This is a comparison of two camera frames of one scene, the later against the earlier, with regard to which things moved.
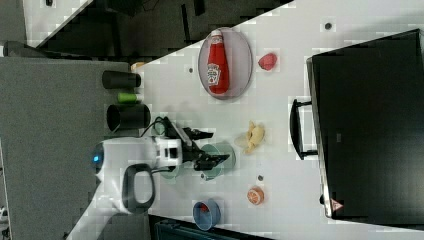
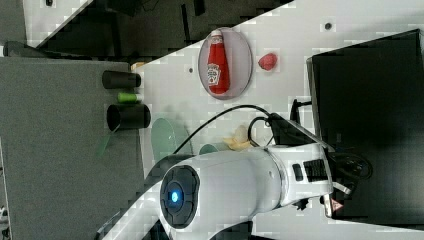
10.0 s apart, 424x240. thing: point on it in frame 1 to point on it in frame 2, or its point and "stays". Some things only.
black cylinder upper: [116, 79] stays
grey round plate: [240, 60] stays
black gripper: [192, 155] to [347, 168]
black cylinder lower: [128, 116] stays
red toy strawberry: [267, 61] stays
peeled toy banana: [254, 135] to [238, 139]
